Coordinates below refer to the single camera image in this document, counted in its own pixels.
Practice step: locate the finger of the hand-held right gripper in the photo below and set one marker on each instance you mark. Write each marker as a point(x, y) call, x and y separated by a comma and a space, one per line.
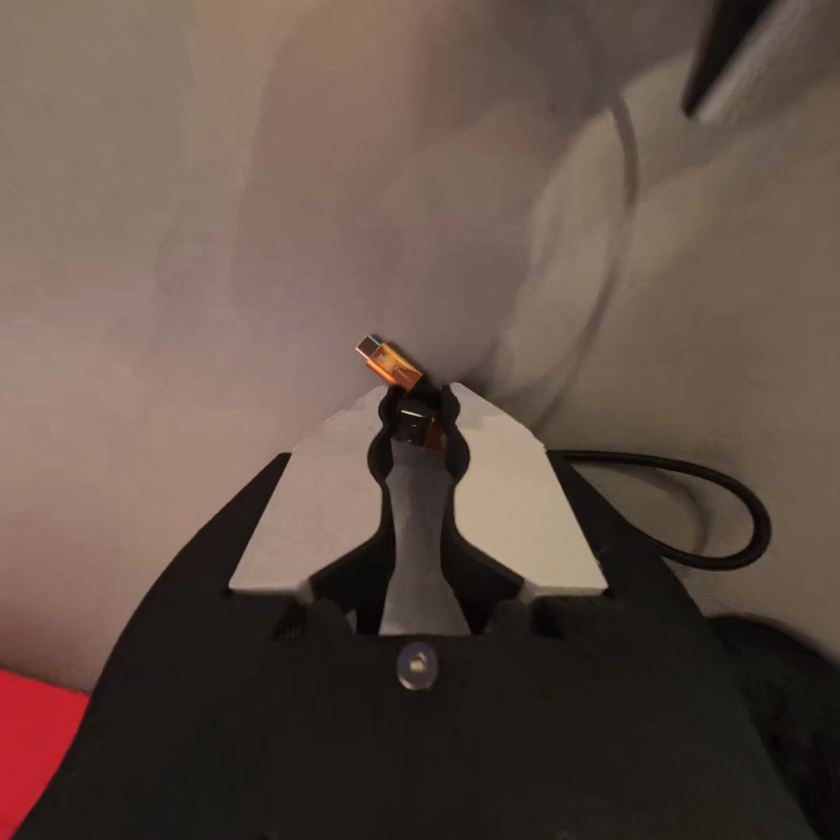
point(774, 39)

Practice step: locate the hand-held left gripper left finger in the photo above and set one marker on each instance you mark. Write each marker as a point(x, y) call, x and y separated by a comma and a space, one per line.
point(308, 512)

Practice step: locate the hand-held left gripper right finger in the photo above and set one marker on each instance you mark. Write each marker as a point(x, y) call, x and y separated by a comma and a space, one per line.
point(518, 512)

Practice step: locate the red plastic bin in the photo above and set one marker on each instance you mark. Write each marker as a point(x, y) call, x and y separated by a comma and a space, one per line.
point(33, 741)

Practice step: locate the black mesh wrist rest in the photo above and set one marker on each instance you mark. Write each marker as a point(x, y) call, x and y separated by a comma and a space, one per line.
point(800, 722)

